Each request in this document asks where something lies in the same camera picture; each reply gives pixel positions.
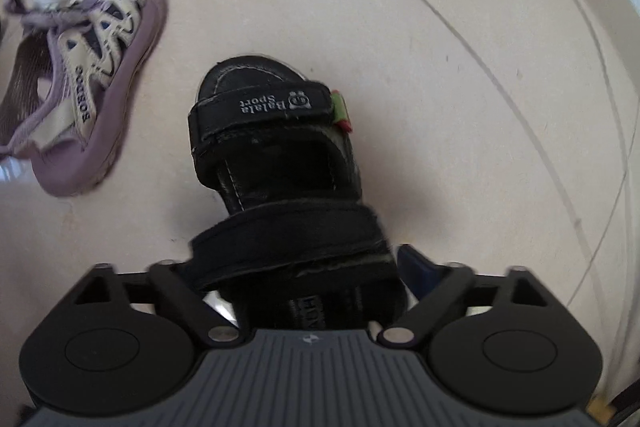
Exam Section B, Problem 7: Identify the black sport sandal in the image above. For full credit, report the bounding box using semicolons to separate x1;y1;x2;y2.
187;56;408;333

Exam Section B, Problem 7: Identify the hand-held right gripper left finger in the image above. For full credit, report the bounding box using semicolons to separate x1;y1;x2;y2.
72;259;242;349

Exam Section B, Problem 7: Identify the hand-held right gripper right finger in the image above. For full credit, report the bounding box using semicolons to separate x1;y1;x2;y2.
376;244;563;349

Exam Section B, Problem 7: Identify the purple mesh sneaker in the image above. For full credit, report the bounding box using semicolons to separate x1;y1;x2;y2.
0;0;168;198

